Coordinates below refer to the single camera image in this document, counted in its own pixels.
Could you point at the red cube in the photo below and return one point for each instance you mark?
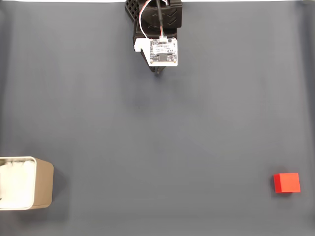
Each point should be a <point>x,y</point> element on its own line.
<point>288,183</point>

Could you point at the beige box with white rim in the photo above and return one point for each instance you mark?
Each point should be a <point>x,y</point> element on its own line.
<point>44,184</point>

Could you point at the white tissue paper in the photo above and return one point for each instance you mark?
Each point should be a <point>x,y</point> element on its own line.
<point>17,182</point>

